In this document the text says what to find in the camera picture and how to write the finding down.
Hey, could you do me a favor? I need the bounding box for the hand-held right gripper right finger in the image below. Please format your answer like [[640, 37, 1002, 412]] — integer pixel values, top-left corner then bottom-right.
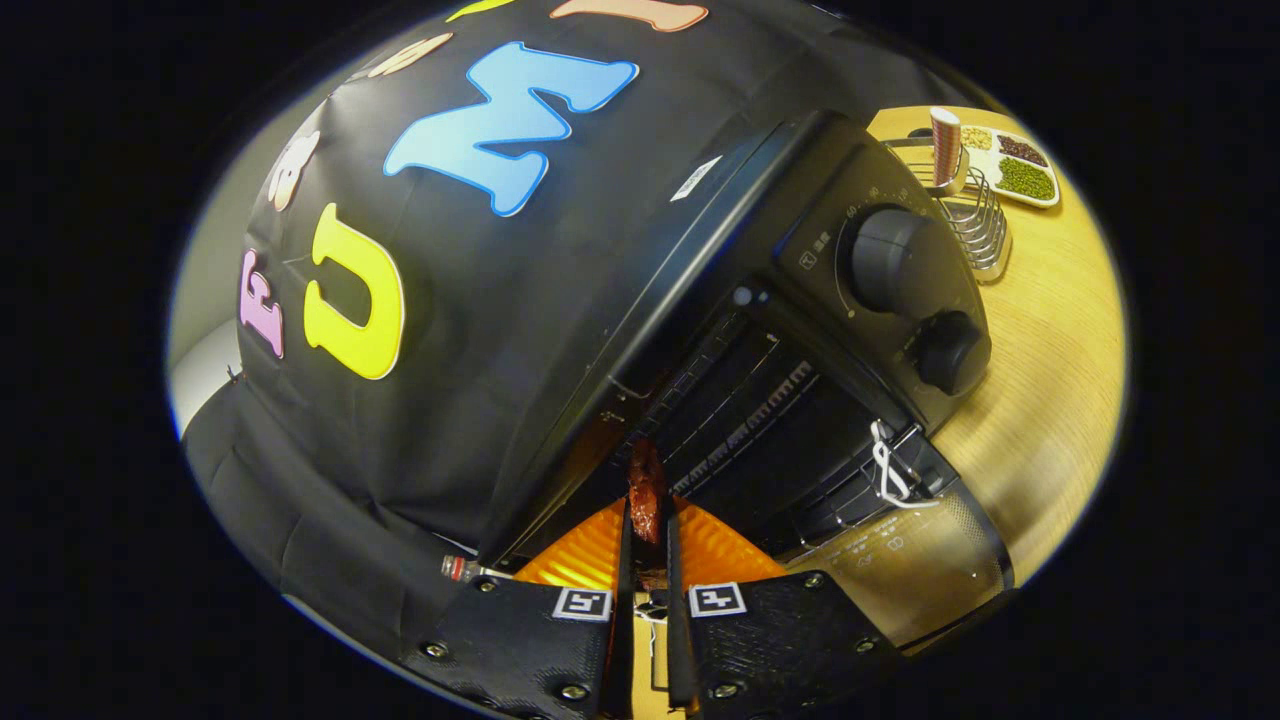
[[665, 495, 901, 720]]

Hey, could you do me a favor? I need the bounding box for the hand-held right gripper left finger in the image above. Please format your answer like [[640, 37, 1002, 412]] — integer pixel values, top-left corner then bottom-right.
[[400, 495, 636, 720]]

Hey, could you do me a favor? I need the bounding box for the red meat slice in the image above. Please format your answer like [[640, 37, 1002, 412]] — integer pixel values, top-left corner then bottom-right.
[[627, 438, 668, 549]]

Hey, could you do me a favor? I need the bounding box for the black electric oven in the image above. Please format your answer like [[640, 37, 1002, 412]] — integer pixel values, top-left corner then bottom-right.
[[480, 108, 1016, 651]]

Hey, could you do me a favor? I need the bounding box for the clear bottle with red label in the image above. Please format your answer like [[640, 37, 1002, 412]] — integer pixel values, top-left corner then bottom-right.
[[440, 554, 517, 584]]

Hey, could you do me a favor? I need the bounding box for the black backdrop cloth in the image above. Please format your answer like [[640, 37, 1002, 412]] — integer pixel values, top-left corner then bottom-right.
[[180, 0, 901, 661]]

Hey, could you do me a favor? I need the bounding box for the brown striped cylinder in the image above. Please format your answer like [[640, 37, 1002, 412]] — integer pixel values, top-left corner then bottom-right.
[[929, 107, 963, 191]]

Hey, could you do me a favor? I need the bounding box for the white divided plate of beans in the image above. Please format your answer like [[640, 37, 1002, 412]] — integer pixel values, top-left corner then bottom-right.
[[958, 124, 1062, 209]]

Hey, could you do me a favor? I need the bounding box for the white cord loop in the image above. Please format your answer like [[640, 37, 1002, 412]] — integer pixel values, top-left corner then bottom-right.
[[868, 420, 943, 511]]

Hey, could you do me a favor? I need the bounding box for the metal wire rack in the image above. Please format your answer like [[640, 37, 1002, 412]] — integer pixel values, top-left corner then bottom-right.
[[885, 138, 1013, 287]]

